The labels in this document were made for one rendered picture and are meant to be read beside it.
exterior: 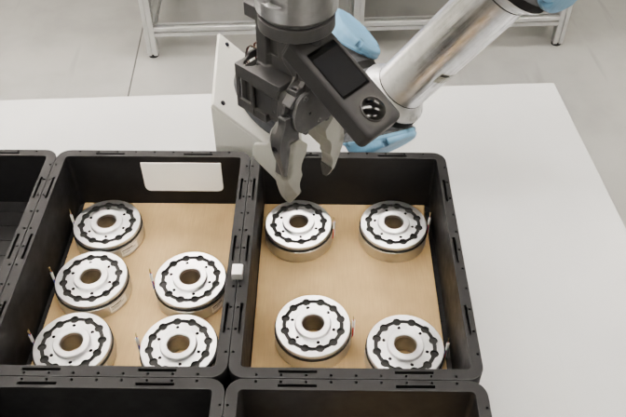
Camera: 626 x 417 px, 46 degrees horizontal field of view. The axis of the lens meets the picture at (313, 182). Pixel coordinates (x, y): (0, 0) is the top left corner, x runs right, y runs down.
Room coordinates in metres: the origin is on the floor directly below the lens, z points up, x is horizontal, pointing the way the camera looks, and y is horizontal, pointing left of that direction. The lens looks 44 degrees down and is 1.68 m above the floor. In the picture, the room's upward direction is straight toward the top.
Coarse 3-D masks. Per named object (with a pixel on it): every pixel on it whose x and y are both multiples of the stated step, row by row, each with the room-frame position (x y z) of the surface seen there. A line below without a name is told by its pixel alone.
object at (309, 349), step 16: (288, 304) 0.61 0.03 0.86; (304, 304) 0.62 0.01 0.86; (320, 304) 0.62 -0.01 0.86; (336, 304) 0.61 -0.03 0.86; (288, 320) 0.59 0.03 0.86; (336, 320) 0.59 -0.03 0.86; (288, 336) 0.56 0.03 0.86; (336, 336) 0.56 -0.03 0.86; (304, 352) 0.54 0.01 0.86; (320, 352) 0.54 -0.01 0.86; (336, 352) 0.54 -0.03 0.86
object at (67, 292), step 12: (96, 252) 0.71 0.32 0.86; (108, 252) 0.71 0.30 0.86; (72, 264) 0.69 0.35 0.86; (84, 264) 0.69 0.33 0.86; (108, 264) 0.69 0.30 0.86; (120, 264) 0.69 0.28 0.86; (60, 276) 0.66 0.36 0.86; (72, 276) 0.66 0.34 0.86; (120, 276) 0.66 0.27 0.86; (60, 288) 0.64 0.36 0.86; (72, 288) 0.64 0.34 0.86; (108, 288) 0.64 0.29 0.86; (120, 288) 0.64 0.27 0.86; (72, 300) 0.62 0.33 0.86; (84, 300) 0.62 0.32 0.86; (96, 300) 0.62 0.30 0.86; (108, 300) 0.62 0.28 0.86
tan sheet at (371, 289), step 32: (352, 224) 0.79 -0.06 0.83; (320, 256) 0.73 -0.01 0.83; (352, 256) 0.73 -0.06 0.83; (416, 256) 0.73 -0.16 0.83; (288, 288) 0.67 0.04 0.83; (320, 288) 0.67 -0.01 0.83; (352, 288) 0.67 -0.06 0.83; (384, 288) 0.67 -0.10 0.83; (416, 288) 0.67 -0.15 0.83; (256, 320) 0.61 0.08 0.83; (256, 352) 0.56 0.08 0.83; (352, 352) 0.56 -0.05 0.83
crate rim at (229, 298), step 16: (64, 160) 0.84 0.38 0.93; (240, 160) 0.84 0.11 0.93; (48, 176) 0.80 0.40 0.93; (240, 176) 0.80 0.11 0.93; (48, 192) 0.78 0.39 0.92; (240, 192) 0.78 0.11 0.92; (240, 208) 0.73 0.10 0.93; (32, 224) 0.70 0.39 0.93; (240, 224) 0.70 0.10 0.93; (32, 240) 0.67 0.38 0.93; (240, 240) 0.67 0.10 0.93; (16, 272) 0.62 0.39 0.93; (16, 288) 0.59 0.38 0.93; (0, 304) 0.56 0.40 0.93; (224, 304) 0.56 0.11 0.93; (0, 320) 0.54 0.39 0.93; (224, 320) 0.54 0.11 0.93; (224, 336) 0.52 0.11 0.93; (224, 352) 0.49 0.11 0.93; (0, 368) 0.47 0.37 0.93; (16, 368) 0.47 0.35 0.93; (32, 368) 0.47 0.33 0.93; (48, 368) 0.47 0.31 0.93; (64, 368) 0.47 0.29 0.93; (80, 368) 0.47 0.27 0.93; (96, 368) 0.47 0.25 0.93; (112, 368) 0.47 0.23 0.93; (128, 368) 0.47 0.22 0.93; (144, 368) 0.47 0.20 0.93; (160, 368) 0.47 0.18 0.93; (176, 368) 0.47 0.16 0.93; (192, 368) 0.47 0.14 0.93; (208, 368) 0.47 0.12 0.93; (224, 368) 0.47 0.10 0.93
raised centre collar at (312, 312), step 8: (304, 312) 0.60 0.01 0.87; (312, 312) 0.60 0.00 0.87; (320, 312) 0.60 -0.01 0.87; (296, 320) 0.58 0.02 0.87; (328, 320) 0.58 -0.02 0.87; (296, 328) 0.57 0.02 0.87; (328, 328) 0.57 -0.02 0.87; (304, 336) 0.56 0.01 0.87; (312, 336) 0.56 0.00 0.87; (320, 336) 0.56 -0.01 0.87
